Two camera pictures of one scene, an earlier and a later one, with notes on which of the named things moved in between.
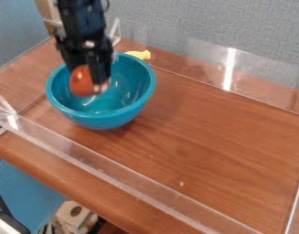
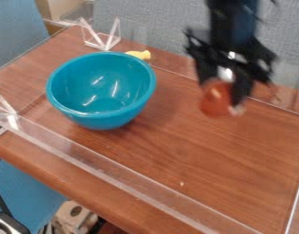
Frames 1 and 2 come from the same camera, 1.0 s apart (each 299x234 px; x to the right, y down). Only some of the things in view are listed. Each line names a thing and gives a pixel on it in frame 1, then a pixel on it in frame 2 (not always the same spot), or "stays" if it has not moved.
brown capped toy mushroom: x=82 y=82 to x=216 y=96
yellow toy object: x=145 y=55 stays
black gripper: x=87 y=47 to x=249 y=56
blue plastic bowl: x=114 y=108 stays
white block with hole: x=74 y=218 stays
